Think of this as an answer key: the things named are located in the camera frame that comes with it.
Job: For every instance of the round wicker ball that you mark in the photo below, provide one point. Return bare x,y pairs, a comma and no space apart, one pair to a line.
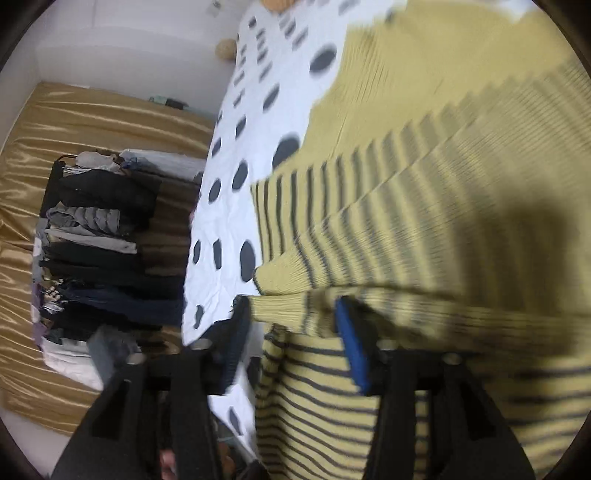
226,50

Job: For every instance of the golden satin curtain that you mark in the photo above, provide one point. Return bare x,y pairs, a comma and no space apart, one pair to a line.
60,120

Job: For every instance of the pile of folded clothes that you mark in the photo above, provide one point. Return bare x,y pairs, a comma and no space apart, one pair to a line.
110,250

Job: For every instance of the white grey-spotted bed cover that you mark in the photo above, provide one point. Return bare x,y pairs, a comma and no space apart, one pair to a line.
258,138

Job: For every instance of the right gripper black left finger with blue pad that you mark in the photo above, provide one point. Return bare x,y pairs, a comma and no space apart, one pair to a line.
119,436

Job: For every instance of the orange knit pillow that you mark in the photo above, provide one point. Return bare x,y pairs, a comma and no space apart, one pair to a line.
278,6

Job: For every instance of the yellow grey striped knit sweater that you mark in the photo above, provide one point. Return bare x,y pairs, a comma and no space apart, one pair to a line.
534,147

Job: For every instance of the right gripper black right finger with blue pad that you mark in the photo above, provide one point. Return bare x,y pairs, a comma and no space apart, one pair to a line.
435,420

